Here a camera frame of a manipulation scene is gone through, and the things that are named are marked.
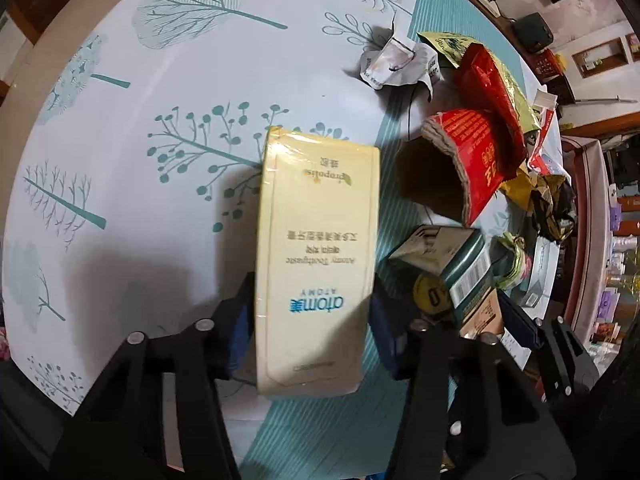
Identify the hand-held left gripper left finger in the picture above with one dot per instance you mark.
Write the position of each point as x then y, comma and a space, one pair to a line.
240, 332

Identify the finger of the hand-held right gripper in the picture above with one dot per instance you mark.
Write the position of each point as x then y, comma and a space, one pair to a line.
565, 360
520, 320

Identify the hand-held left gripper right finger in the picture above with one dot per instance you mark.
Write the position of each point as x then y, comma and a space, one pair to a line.
387, 330

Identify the pale yellow toothpaste box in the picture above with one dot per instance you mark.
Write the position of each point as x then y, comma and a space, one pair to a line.
315, 260

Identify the brown cardboard box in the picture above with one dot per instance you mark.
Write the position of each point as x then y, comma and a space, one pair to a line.
482, 315

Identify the white flat box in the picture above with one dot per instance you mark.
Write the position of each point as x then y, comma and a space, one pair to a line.
540, 270

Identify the yellow round lid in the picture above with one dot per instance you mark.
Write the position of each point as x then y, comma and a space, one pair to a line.
430, 295

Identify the green crumpled wrapper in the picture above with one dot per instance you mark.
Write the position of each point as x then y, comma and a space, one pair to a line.
512, 260

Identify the green white carton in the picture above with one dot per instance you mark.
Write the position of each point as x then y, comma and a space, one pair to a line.
465, 260

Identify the side table with pink cloth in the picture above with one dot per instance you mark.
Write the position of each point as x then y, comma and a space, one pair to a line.
587, 240

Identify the group of white bottles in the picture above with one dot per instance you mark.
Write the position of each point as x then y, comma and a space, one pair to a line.
625, 260

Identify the black gold crumpled wrapper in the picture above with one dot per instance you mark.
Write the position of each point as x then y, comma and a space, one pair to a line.
552, 205

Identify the gold foil wrapper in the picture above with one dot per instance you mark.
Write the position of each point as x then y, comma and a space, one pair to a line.
517, 187

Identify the red corrugated cardboard box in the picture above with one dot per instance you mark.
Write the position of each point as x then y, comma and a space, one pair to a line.
480, 160

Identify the red white packet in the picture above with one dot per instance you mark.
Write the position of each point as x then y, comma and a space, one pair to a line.
544, 125

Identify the thin long pole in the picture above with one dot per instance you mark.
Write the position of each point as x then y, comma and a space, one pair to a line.
600, 100

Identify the red foil bag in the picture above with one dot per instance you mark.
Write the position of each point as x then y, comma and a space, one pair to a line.
492, 85

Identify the red lidded container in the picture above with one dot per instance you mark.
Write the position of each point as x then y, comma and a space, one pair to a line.
547, 66

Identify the crumpled white paper wrapper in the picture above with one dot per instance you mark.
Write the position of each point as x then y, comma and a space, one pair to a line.
392, 57

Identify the yellow green snack packet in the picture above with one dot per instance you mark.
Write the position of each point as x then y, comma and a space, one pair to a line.
445, 45

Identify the dark air fryer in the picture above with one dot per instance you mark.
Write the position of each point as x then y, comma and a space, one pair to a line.
532, 30

